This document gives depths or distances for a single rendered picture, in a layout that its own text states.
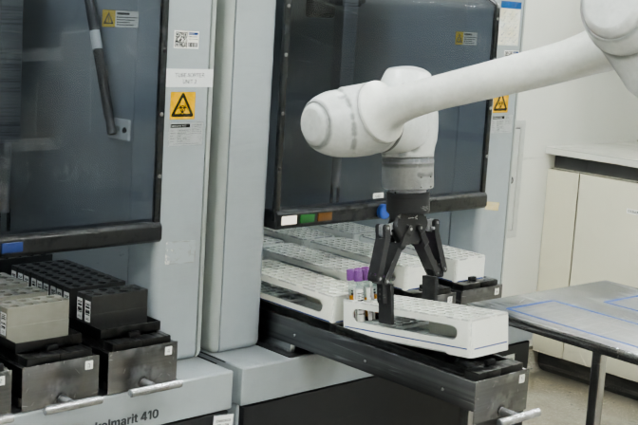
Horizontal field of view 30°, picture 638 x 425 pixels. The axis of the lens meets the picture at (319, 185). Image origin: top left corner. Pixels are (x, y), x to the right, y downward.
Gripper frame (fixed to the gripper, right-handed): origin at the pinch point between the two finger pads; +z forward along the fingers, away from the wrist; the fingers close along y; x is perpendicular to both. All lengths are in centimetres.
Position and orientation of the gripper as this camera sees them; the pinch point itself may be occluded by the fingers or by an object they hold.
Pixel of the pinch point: (408, 307)
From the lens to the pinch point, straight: 207.8
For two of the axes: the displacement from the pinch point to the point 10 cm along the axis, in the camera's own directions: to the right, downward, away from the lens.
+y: 7.4, -0.6, 6.7
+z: 0.1, 10.0, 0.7
